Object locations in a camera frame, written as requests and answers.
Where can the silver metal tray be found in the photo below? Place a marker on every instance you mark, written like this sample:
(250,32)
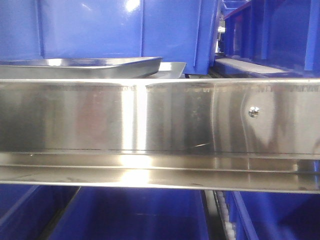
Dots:
(169,70)
(80,68)

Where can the large blue plastic bin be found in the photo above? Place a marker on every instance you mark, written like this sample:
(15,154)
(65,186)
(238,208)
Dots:
(176,30)

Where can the blue bin lower middle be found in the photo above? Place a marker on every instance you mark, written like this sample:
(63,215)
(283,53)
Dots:
(102,213)

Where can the roller track lower shelf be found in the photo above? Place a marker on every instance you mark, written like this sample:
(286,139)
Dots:
(218,217)

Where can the blue bin upper right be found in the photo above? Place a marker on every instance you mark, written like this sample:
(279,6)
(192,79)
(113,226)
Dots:
(283,34)

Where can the blue bin lower right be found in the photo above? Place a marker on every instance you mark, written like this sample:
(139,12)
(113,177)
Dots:
(274,216)

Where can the blue bin lower left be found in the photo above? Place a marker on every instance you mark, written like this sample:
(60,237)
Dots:
(26,210)

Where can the stainless steel shelf front rail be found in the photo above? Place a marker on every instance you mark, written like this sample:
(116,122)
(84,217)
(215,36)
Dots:
(162,133)

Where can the silver rail screw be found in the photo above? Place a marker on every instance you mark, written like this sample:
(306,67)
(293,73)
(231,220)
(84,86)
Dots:
(253,111)

